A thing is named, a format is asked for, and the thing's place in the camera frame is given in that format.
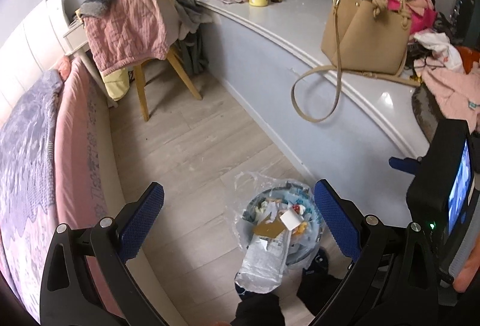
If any white paper scrap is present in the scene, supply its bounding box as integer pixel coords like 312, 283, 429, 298
280, 209, 303, 231

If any round trash bin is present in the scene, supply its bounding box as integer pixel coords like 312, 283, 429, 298
235, 181, 325, 268

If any right dark blue slipper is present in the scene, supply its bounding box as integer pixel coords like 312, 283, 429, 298
307, 248, 329, 274

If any black trouser leg right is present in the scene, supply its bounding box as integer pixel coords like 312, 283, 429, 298
296, 267, 343, 316

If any blue floral blanket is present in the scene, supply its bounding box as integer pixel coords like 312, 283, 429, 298
1, 70, 64, 320

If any pink bed with sheet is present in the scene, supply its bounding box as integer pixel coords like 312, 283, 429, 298
0, 55, 189, 326

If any pile of pink clothes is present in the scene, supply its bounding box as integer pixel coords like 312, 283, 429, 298
387, 0, 479, 132

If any silver shipping mailer bag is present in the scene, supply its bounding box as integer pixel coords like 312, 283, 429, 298
234, 231, 291, 294

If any brown cardboard piece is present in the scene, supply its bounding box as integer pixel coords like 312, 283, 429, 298
253, 217, 287, 239

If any tan leather handbag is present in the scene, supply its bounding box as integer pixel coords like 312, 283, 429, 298
298, 0, 420, 115

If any yellow cloth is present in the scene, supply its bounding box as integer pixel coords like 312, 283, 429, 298
102, 68, 130, 102

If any wooden chair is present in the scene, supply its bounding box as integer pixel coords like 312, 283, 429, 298
133, 45, 203, 122

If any white padded headboard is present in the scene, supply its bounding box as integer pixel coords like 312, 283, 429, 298
0, 0, 72, 122

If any pink quilted blanket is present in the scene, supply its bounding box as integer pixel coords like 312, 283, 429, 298
83, 0, 169, 77

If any grey garment on chair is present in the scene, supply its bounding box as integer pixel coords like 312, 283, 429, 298
174, 0, 213, 40

